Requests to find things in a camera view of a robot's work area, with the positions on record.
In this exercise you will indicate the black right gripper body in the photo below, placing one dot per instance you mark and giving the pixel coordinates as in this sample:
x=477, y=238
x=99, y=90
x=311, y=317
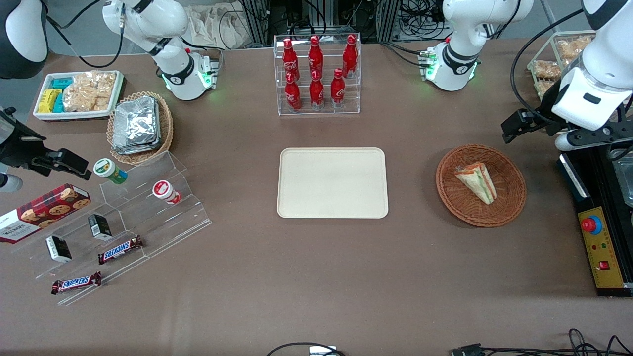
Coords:
x=14, y=144

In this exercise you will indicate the triangular sandwich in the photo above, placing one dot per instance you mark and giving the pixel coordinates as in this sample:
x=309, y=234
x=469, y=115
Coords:
x=477, y=182

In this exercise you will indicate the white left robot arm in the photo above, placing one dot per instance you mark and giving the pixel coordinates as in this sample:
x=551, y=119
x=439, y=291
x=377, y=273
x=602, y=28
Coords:
x=460, y=59

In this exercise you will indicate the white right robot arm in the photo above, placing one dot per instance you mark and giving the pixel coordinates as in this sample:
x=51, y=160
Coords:
x=178, y=74

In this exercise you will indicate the white rectangular snack tray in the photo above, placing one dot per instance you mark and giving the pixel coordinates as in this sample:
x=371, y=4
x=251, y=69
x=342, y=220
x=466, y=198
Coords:
x=74, y=114

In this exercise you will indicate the round brown wicker basket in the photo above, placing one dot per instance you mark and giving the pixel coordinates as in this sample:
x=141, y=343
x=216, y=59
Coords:
x=504, y=207

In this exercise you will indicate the oval wicker basket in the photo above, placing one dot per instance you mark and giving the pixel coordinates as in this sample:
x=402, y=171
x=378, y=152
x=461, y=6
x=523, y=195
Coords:
x=167, y=128

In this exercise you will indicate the beige plastic tray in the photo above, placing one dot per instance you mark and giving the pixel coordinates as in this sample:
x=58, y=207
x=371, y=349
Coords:
x=331, y=183

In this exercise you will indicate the clear cracker snack bag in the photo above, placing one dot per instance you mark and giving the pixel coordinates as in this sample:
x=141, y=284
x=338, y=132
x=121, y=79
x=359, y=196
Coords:
x=544, y=87
x=546, y=69
x=573, y=48

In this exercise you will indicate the green lid snack cup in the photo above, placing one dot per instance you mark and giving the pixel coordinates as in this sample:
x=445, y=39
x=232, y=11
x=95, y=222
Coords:
x=110, y=171

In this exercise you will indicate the red tartan cookie box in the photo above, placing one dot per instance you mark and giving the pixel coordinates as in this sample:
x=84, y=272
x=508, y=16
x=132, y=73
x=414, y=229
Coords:
x=44, y=210

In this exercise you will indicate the black yellow control box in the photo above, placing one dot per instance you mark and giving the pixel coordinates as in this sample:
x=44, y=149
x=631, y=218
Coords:
x=573, y=173

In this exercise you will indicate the yellow snack packet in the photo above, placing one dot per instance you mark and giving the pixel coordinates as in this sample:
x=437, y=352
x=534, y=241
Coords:
x=47, y=100

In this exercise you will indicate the steel pan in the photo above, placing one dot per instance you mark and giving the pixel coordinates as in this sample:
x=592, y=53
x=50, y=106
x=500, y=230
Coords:
x=625, y=178

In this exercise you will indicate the clear bag of rice crackers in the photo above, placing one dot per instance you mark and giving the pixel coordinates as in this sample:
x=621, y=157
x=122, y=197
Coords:
x=89, y=91

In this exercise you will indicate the silver foil packages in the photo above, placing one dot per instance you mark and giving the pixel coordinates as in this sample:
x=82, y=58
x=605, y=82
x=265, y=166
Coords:
x=136, y=126

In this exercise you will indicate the small black box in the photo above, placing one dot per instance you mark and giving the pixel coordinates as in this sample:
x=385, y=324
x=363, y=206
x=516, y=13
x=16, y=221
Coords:
x=58, y=248
x=100, y=226

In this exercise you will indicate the teal snack packet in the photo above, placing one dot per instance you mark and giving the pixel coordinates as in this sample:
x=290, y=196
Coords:
x=62, y=82

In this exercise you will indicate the red lid snack cup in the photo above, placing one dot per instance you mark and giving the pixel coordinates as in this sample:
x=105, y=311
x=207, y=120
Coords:
x=165, y=191

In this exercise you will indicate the brown Snickers bar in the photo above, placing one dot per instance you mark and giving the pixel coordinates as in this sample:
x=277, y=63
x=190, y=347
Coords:
x=76, y=283
x=120, y=249

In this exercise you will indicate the clear acrylic stepped shelf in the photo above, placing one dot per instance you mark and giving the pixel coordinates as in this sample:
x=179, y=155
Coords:
x=163, y=222

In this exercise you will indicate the yellow emergency stop panel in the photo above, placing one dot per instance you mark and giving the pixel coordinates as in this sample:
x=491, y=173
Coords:
x=606, y=257

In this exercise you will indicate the red cola bottle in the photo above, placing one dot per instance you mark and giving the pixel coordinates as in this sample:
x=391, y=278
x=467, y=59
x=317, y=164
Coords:
x=338, y=90
x=292, y=95
x=316, y=93
x=289, y=59
x=350, y=55
x=315, y=57

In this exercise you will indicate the clear acrylic bottle rack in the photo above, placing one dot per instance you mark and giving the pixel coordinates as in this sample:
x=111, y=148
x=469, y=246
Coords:
x=326, y=111

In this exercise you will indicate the crumpled white cloth bag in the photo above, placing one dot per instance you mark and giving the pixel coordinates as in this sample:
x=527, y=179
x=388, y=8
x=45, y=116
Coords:
x=217, y=27

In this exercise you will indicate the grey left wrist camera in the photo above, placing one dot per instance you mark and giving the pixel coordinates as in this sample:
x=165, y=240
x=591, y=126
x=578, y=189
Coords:
x=565, y=141

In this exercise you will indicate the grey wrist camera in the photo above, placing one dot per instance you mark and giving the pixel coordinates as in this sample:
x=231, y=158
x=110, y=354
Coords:
x=565, y=141
x=10, y=183

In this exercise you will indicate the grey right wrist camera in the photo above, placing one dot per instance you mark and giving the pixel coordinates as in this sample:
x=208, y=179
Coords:
x=10, y=183

